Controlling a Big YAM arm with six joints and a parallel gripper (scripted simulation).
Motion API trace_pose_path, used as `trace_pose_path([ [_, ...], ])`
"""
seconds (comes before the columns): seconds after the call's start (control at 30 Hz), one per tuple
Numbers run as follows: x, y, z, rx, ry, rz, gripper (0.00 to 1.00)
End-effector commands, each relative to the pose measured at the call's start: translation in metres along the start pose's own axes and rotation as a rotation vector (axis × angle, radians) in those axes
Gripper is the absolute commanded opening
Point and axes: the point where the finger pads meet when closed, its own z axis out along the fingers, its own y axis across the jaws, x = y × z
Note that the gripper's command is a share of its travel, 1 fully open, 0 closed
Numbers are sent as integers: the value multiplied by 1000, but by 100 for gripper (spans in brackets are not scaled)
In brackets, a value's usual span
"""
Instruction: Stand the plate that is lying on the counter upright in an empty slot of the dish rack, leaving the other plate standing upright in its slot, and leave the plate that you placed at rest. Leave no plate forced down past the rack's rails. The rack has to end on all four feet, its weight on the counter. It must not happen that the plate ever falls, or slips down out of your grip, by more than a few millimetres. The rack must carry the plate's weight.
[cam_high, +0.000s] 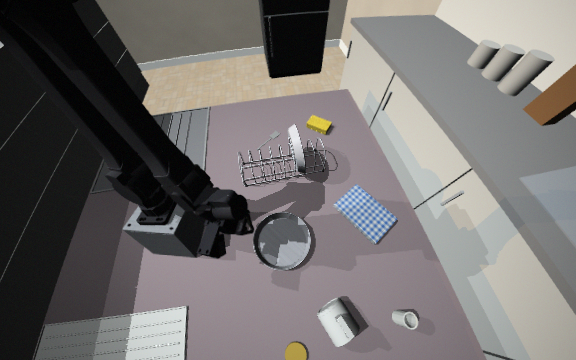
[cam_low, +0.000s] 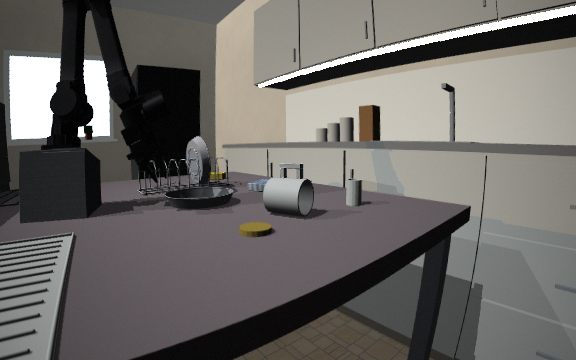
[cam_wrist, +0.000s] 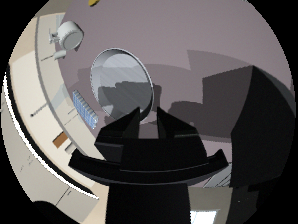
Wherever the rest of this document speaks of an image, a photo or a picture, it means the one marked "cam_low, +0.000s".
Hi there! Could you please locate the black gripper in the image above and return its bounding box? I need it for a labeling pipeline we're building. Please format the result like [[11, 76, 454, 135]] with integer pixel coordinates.
[[126, 138, 167, 183]]

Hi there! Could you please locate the grey ribbed draining mat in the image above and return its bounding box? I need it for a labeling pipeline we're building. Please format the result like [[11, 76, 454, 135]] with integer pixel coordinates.
[[0, 232, 75, 360]]

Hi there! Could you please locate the grey mug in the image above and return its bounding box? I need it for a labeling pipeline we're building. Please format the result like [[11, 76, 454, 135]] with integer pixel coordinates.
[[263, 163, 314, 217]]

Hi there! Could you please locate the yellow sponge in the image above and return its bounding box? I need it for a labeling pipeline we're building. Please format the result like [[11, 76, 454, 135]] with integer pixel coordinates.
[[210, 172, 226, 180]]

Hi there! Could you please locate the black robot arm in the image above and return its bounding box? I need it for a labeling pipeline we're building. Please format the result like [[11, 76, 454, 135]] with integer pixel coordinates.
[[41, 0, 170, 153]]

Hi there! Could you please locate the blue checkered towel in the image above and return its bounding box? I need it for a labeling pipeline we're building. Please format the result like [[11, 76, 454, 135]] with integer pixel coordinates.
[[248, 179, 269, 192]]

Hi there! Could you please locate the flat round gold disc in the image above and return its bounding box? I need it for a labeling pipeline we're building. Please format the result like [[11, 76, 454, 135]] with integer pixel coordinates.
[[239, 222, 272, 237]]

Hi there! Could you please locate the grey cylinder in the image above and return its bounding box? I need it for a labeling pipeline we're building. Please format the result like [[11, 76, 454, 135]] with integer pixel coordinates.
[[346, 179, 362, 206]]

